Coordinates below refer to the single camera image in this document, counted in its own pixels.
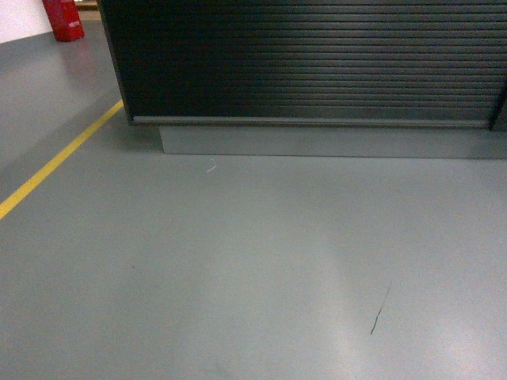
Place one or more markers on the black slatted checkout counter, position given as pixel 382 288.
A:
pixel 368 79

